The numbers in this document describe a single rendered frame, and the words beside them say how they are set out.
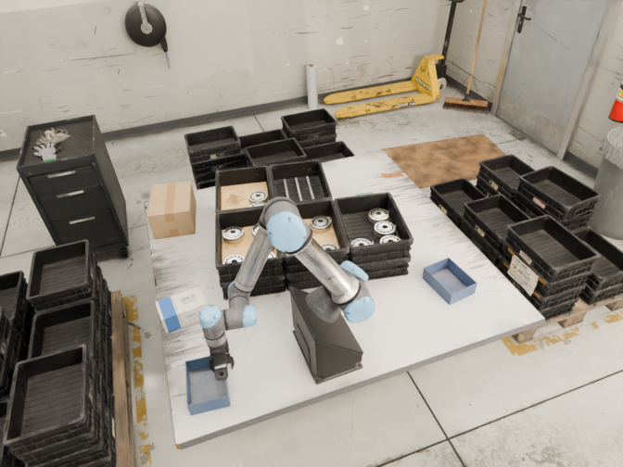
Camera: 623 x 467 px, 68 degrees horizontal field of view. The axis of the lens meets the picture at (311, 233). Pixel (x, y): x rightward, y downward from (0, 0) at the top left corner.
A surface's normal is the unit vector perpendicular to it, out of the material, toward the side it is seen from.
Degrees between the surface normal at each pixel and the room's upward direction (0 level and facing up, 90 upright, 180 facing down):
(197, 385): 0
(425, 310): 0
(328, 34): 90
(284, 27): 90
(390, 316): 0
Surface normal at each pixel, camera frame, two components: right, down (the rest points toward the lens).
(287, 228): 0.11, 0.40
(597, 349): -0.04, -0.77
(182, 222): 0.17, 0.62
